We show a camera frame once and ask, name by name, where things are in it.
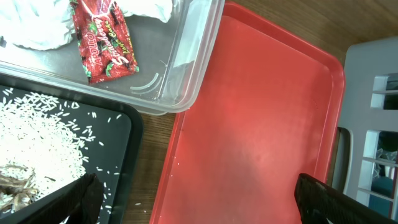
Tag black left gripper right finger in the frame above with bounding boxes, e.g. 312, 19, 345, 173
294, 173, 397, 224

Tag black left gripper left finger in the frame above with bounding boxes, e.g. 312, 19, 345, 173
0, 173, 105, 224

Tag brown food scraps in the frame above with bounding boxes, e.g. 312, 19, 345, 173
1, 173, 39, 213

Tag white rice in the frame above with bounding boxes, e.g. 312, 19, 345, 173
1, 88, 95, 202

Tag red strawberry snack wrapper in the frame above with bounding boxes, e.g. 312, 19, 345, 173
70, 0, 139, 84

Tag white napkin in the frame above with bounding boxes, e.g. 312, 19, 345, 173
1, 0, 173, 50

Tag grey dishwasher rack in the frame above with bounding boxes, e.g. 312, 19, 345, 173
332, 37, 397, 220

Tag black waste tray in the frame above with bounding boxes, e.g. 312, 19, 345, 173
1, 74, 144, 224

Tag clear plastic waste bin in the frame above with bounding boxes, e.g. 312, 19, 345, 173
1, 0, 224, 115

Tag red serving tray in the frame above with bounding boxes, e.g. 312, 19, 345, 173
150, 2, 345, 224

